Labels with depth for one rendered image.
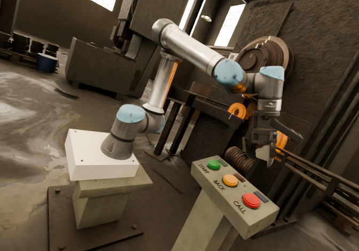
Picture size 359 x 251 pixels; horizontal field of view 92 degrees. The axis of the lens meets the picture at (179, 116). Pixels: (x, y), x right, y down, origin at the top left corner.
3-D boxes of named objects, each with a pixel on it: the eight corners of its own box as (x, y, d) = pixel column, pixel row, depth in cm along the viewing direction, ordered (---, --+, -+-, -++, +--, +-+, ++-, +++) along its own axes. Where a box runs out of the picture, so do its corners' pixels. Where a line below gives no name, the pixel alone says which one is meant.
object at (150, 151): (150, 144, 197) (174, 85, 183) (169, 157, 189) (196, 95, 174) (139, 149, 178) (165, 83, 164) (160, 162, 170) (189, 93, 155)
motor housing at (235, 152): (208, 205, 136) (239, 146, 126) (227, 230, 119) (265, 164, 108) (196, 206, 129) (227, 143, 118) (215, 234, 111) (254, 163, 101)
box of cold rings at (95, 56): (115, 89, 402) (126, 56, 386) (125, 101, 339) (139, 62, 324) (62, 74, 338) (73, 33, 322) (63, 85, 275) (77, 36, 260)
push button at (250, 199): (249, 195, 47) (250, 190, 46) (262, 207, 43) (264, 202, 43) (238, 200, 45) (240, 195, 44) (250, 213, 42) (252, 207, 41)
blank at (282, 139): (266, 157, 99) (261, 155, 99) (270, 133, 105) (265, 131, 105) (287, 150, 85) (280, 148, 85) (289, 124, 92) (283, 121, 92)
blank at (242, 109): (233, 102, 150) (231, 101, 148) (249, 106, 138) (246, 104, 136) (227, 118, 152) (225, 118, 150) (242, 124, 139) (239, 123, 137)
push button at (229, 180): (229, 177, 53) (231, 172, 52) (239, 186, 49) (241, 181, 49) (219, 180, 51) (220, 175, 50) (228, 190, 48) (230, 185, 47)
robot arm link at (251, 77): (221, 69, 63) (254, 67, 57) (231, 76, 73) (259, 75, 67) (219, 91, 63) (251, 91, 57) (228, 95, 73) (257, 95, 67)
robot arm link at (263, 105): (279, 97, 64) (283, 100, 57) (278, 110, 65) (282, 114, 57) (257, 97, 67) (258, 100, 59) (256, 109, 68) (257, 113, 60)
